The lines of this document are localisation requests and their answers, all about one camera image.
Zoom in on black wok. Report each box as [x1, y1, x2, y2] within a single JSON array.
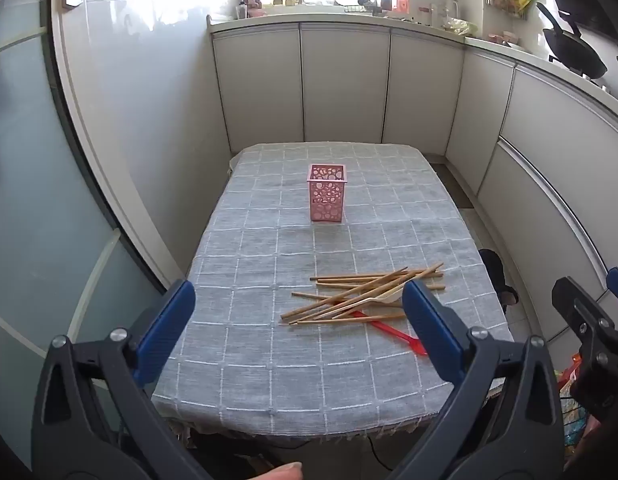
[[536, 2, 610, 81]]

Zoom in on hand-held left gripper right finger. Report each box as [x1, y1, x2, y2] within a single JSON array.
[[402, 279, 566, 480]]

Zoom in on grey checked tablecloth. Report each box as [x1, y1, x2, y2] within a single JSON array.
[[151, 142, 515, 448]]

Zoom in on red plastic spoon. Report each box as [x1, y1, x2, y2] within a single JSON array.
[[351, 310, 429, 357]]

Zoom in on white plastic spoon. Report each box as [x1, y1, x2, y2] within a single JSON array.
[[334, 287, 407, 317]]

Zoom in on pile of wooden chopsticks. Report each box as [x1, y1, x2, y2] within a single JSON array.
[[280, 261, 447, 326]]

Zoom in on clear glass pitcher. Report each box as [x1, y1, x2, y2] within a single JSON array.
[[431, 0, 460, 28]]

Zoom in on frosted glass sliding door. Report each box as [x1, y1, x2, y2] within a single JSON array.
[[0, 0, 176, 461]]

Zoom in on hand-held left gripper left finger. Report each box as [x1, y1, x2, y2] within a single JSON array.
[[30, 279, 212, 480]]

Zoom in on wall rack with packets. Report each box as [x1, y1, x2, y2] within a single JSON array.
[[486, 0, 535, 21]]

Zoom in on black cable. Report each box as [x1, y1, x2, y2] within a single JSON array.
[[366, 435, 390, 468]]

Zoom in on red plastic packet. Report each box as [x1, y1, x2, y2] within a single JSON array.
[[556, 354, 585, 398]]

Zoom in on pink perforated utensil holder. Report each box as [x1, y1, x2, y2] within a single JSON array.
[[307, 163, 350, 223]]

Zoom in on white kitchen cabinets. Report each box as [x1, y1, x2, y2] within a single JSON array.
[[211, 22, 618, 346]]

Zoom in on person's left hand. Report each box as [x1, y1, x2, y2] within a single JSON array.
[[259, 462, 304, 480]]

